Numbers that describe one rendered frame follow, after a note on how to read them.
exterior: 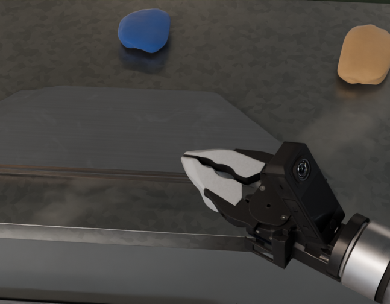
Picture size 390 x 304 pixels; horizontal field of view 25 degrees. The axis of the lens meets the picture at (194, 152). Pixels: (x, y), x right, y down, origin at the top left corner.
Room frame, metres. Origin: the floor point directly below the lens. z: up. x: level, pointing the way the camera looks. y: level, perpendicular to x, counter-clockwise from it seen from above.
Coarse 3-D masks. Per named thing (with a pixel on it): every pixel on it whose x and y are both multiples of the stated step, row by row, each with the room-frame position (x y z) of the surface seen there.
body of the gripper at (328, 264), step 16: (256, 192) 0.58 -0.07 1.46; (272, 192) 0.58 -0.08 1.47; (256, 208) 0.56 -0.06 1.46; (272, 208) 0.56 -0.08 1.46; (272, 224) 0.54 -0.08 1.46; (288, 224) 0.54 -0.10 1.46; (352, 224) 0.53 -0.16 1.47; (256, 240) 0.57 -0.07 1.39; (272, 240) 0.54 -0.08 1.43; (288, 240) 0.54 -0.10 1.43; (304, 240) 0.54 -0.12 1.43; (336, 240) 0.53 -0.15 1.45; (288, 256) 0.55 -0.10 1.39; (304, 256) 0.54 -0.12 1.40; (320, 256) 0.53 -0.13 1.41; (336, 256) 0.50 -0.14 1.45; (320, 272) 0.53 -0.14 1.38; (336, 272) 0.50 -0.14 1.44
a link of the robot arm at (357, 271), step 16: (368, 224) 0.53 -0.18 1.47; (384, 224) 0.54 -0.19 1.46; (352, 240) 0.52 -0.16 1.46; (368, 240) 0.51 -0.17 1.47; (384, 240) 0.51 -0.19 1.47; (352, 256) 0.50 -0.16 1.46; (368, 256) 0.50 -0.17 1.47; (384, 256) 0.49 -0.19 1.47; (352, 272) 0.49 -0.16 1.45; (368, 272) 0.48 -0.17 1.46; (384, 272) 0.52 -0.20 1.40; (352, 288) 0.49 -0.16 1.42; (368, 288) 0.48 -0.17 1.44
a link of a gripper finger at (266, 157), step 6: (234, 150) 0.64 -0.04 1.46; (240, 150) 0.64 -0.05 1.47; (246, 150) 0.64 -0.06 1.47; (252, 150) 0.64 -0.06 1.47; (252, 156) 0.63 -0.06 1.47; (258, 156) 0.63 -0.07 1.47; (264, 156) 0.63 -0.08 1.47; (270, 156) 0.63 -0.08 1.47; (264, 162) 0.62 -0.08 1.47; (264, 168) 0.61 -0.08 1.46
